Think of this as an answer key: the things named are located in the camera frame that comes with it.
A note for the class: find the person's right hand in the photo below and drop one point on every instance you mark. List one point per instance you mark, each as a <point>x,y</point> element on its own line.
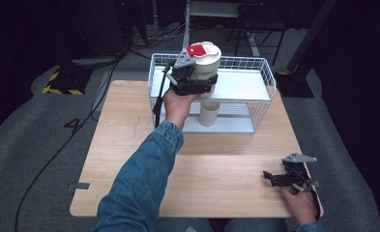
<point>300,203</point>

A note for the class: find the white cup with red-tabbed lid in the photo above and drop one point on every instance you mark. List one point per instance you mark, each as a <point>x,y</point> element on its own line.
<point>204,63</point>

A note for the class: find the person's right leg in jeans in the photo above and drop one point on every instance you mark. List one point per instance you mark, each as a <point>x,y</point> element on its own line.
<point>255,226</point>

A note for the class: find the black chair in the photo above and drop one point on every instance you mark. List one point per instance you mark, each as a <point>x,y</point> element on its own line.
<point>258,22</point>

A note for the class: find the grey flat stand base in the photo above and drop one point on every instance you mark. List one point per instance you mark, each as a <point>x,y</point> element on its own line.
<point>95,62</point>

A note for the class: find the person's left hand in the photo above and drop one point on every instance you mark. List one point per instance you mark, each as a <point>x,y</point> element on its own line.
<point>178,106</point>

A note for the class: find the white desk frame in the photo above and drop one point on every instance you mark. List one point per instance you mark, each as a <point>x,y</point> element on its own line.
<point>190,19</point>

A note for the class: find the person's leg in jeans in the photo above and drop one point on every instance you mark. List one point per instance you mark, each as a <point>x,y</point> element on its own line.
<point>255,226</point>
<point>181,226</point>

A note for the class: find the grey tape piece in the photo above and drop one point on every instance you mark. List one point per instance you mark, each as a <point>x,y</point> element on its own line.
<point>79,186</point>

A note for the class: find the black base with yellow stripes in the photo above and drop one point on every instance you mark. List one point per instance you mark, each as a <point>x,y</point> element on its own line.
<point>66,82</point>

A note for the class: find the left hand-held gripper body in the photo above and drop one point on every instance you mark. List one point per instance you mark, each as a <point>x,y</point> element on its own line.
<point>182,72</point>

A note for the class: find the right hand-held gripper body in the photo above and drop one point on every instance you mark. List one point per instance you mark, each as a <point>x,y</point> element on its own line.
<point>296,170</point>

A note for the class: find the black slanted stand with base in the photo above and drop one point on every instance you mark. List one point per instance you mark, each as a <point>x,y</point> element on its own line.
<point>298,64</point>

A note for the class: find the person's left leg in jeans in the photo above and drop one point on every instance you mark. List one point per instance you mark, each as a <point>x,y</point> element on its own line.
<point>181,226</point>

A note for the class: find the white paper cup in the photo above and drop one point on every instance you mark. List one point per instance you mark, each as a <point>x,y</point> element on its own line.
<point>209,113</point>

